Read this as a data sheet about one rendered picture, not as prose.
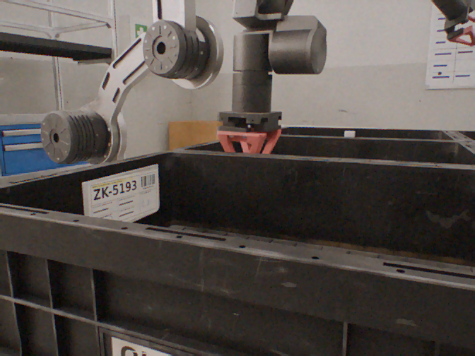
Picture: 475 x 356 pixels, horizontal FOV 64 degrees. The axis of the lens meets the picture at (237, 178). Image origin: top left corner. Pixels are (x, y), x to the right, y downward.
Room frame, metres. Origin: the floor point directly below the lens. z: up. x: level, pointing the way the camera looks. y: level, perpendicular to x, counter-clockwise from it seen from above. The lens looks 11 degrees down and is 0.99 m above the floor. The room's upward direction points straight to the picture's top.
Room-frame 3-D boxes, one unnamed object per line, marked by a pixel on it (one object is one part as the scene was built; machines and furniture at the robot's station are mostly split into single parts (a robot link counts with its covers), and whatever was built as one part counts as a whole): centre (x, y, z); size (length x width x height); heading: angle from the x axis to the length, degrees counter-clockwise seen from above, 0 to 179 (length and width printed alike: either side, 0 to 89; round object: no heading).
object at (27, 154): (2.29, 1.04, 0.60); 0.72 x 0.03 x 0.56; 147
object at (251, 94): (0.57, -0.02, 1.00); 0.10 x 0.07 x 0.07; 156
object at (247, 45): (0.56, -0.03, 1.06); 0.07 x 0.06 x 0.07; 57
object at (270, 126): (0.58, -0.02, 0.93); 0.07 x 0.07 x 0.09; 66
